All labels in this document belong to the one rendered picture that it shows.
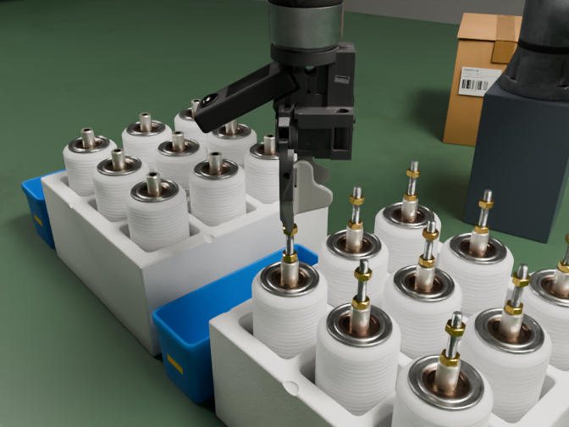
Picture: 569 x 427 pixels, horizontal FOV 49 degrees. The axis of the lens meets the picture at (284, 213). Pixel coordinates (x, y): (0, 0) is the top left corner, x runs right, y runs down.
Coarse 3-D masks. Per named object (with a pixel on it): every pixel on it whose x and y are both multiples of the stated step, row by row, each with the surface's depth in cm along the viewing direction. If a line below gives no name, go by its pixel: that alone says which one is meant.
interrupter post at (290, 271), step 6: (282, 258) 77; (282, 264) 76; (288, 264) 76; (294, 264) 76; (282, 270) 77; (288, 270) 76; (294, 270) 76; (282, 276) 77; (288, 276) 77; (294, 276) 77; (288, 282) 77; (294, 282) 77
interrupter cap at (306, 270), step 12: (276, 264) 81; (300, 264) 81; (264, 276) 78; (276, 276) 79; (300, 276) 79; (312, 276) 78; (264, 288) 76; (276, 288) 76; (288, 288) 76; (300, 288) 76; (312, 288) 76
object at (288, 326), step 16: (320, 272) 80; (256, 288) 77; (320, 288) 77; (256, 304) 77; (272, 304) 75; (288, 304) 75; (304, 304) 75; (320, 304) 77; (256, 320) 79; (272, 320) 76; (288, 320) 75; (304, 320) 76; (256, 336) 80; (272, 336) 78; (288, 336) 77; (304, 336) 77; (288, 352) 78
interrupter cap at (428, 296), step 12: (396, 276) 78; (408, 276) 78; (444, 276) 78; (396, 288) 76; (408, 288) 76; (432, 288) 77; (444, 288) 76; (420, 300) 74; (432, 300) 74; (444, 300) 75
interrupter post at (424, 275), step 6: (420, 264) 76; (420, 270) 76; (426, 270) 75; (432, 270) 75; (420, 276) 76; (426, 276) 76; (432, 276) 76; (420, 282) 76; (426, 282) 76; (432, 282) 76; (420, 288) 77; (426, 288) 76
